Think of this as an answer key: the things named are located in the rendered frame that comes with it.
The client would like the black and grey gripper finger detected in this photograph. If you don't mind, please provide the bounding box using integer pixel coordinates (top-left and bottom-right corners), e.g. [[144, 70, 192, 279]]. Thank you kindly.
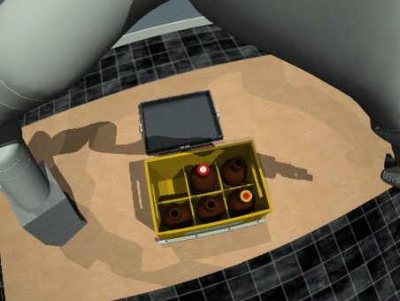
[[384, 154, 396, 169]]

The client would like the yellow divided crate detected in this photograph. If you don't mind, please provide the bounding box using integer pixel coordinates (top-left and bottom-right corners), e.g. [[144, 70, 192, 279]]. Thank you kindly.
[[144, 140, 273, 239]]

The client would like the brown bottle with blue band and red cap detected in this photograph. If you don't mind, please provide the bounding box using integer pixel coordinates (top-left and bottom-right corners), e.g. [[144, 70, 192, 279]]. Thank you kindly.
[[189, 164, 217, 195]]

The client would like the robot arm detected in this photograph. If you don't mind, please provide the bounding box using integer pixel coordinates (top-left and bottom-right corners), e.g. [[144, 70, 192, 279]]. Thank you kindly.
[[0, 0, 400, 209]]

